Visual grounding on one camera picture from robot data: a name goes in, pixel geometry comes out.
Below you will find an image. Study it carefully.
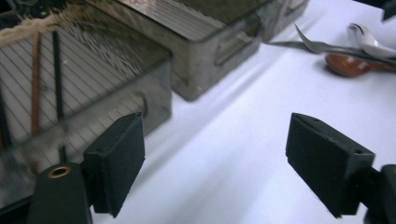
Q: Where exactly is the white spoon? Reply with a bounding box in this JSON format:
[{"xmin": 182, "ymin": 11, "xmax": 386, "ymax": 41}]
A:
[{"xmin": 347, "ymin": 22, "xmax": 396, "ymax": 59}]

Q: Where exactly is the silver metal fork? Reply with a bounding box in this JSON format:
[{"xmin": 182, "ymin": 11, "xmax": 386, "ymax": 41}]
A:
[{"xmin": 293, "ymin": 22, "xmax": 396, "ymax": 65}]

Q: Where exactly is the smoky clear plastic bin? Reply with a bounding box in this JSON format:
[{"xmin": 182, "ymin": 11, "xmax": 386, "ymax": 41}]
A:
[
  {"xmin": 0, "ymin": 6, "xmax": 173, "ymax": 209},
  {"xmin": 256, "ymin": 0, "xmax": 311, "ymax": 43},
  {"xmin": 85, "ymin": 0, "xmax": 265, "ymax": 102}
]

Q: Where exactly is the brown wooden spoon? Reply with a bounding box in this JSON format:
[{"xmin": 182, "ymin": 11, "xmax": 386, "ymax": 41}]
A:
[{"xmin": 324, "ymin": 53, "xmax": 396, "ymax": 78}]

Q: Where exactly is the brown chopstick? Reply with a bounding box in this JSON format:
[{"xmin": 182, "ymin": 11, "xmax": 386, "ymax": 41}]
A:
[{"xmin": 30, "ymin": 30, "xmax": 44, "ymax": 137}]

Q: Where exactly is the white table sheet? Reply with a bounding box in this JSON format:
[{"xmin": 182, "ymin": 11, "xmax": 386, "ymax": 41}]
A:
[{"xmin": 90, "ymin": 0, "xmax": 396, "ymax": 224}]

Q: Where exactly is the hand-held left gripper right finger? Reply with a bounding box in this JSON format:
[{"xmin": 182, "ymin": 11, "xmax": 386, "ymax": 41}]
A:
[{"xmin": 285, "ymin": 112, "xmax": 376, "ymax": 218}]

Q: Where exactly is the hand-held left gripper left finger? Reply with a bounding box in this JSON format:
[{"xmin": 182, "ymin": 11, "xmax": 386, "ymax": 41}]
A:
[{"xmin": 82, "ymin": 112, "xmax": 147, "ymax": 218}]

